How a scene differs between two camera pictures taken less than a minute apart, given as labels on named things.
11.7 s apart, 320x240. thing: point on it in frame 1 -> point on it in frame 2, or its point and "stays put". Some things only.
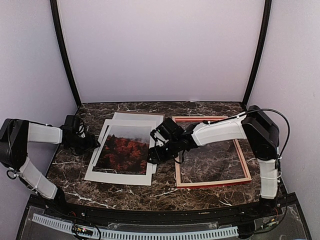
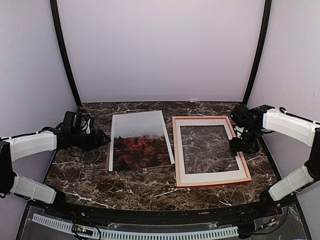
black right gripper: (154, 152) -> (235, 147)
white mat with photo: (122, 153) -> (206, 176)
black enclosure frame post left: (60, 34) stays put
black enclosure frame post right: (261, 52) stays put
